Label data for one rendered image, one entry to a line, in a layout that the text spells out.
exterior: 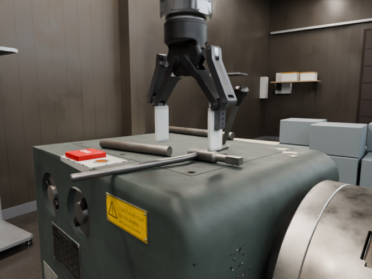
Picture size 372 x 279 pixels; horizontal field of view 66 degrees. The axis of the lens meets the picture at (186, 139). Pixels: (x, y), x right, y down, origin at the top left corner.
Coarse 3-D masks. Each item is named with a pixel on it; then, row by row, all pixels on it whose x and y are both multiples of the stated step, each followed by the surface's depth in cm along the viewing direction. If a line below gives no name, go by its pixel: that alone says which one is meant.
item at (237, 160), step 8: (192, 152) 55; (200, 152) 54; (208, 152) 53; (216, 152) 52; (200, 160) 54; (208, 160) 53; (216, 160) 52; (224, 160) 50; (232, 160) 49; (240, 160) 49
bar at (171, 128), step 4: (172, 128) 98; (176, 128) 97; (180, 128) 95; (184, 128) 94; (188, 128) 93; (192, 128) 92; (172, 132) 99; (176, 132) 97; (180, 132) 95; (184, 132) 94; (188, 132) 93; (192, 132) 91; (196, 132) 90; (200, 132) 89; (204, 132) 88; (232, 132) 82; (204, 136) 89; (228, 136) 82; (232, 136) 82
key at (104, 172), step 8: (224, 144) 62; (160, 160) 49; (168, 160) 50; (176, 160) 50; (184, 160) 51; (104, 168) 44; (112, 168) 44; (120, 168) 45; (128, 168) 45; (136, 168) 46; (144, 168) 47; (72, 176) 41; (80, 176) 41; (88, 176) 42; (96, 176) 43; (104, 176) 44
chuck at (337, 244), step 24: (336, 192) 43; (360, 192) 42; (336, 216) 38; (360, 216) 37; (312, 240) 37; (336, 240) 36; (360, 240) 34; (312, 264) 36; (336, 264) 34; (360, 264) 33
